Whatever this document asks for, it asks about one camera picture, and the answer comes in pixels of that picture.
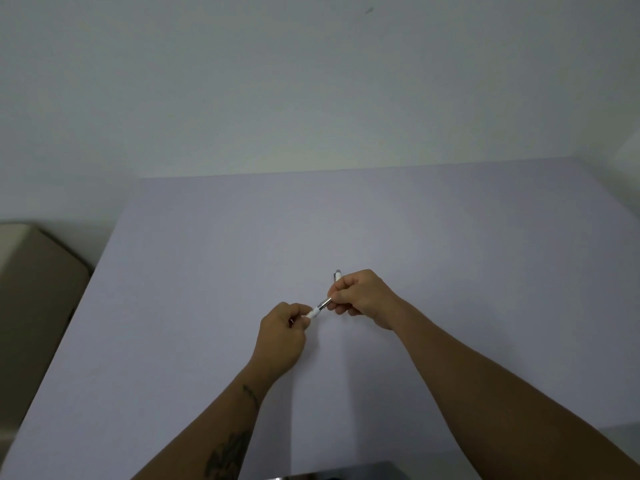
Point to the person's left hand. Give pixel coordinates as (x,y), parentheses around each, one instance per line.
(280,339)

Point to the person's right forearm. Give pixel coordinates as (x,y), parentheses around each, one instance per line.
(500,404)

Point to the beige cabinet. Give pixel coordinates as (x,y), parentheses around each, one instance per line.
(35,334)

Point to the white pen barrel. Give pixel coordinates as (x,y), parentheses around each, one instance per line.
(313,313)

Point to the person's right hand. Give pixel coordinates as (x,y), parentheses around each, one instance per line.
(367,294)

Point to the person's left forearm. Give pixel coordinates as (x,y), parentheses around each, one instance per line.
(210,434)

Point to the silver pen grip section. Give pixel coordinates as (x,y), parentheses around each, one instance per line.
(325,303)

